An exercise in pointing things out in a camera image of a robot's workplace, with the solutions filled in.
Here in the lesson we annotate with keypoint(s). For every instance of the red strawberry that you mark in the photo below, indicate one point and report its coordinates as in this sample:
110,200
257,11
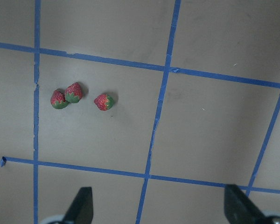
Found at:
73,93
104,102
58,100

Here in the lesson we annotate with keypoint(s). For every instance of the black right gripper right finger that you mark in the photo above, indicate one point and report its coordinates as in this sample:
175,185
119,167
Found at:
239,209

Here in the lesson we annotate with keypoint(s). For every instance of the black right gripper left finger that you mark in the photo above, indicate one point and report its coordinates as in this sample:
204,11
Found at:
81,209

